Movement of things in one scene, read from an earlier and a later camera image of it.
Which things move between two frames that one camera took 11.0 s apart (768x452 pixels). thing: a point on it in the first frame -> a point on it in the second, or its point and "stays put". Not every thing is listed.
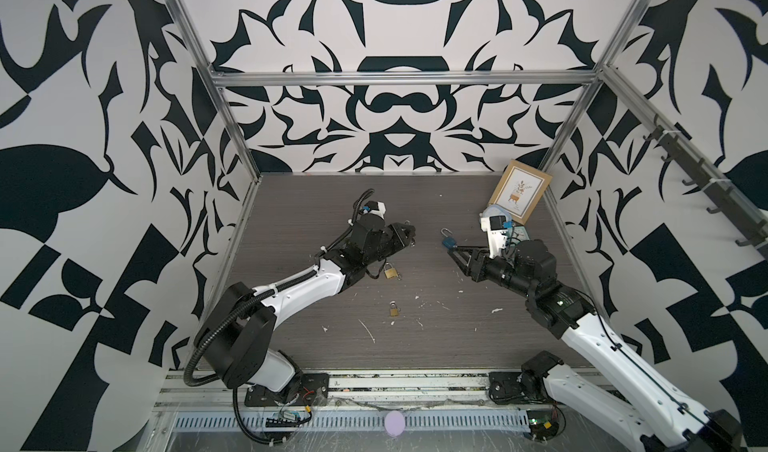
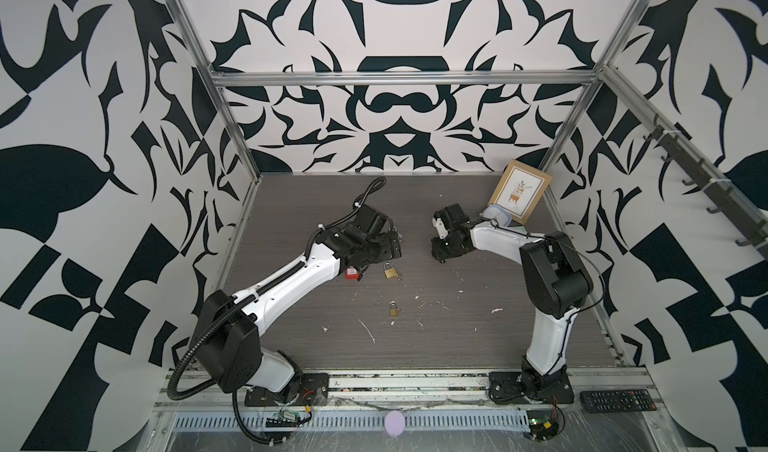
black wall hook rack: [723, 200] stays put
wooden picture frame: [519, 190] stays put
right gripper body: [504, 272] -> [444, 248]
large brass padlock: [389, 271] stays put
